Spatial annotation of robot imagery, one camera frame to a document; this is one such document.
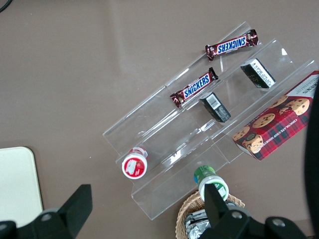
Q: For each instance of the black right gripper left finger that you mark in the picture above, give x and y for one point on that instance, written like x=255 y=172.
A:
x=74 y=206

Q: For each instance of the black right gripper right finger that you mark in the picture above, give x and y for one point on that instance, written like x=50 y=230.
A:
x=216 y=206

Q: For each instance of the light wicker basket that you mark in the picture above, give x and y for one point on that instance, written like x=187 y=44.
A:
x=189 y=206

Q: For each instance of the cream plastic serving tray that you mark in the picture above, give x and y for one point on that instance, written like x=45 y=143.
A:
x=15 y=184

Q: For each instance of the foil wrapped package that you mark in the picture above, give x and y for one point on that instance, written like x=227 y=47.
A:
x=197 y=220

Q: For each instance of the green white yogurt cup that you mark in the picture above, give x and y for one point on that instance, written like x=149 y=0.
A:
x=207 y=176

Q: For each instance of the red white yogurt cup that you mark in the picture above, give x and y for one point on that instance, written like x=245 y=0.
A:
x=134 y=166

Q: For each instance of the clear acrylic tiered shelf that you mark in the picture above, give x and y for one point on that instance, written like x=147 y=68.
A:
x=159 y=139

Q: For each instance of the small black carton box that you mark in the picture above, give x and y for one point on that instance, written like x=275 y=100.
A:
x=214 y=107
x=258 y=73

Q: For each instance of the red tartan cookie box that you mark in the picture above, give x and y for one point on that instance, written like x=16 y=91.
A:
x=274 y=124

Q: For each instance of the Snickers chocolate bar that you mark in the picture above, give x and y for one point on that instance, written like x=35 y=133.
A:
x=195 y=88
x=231 y=44

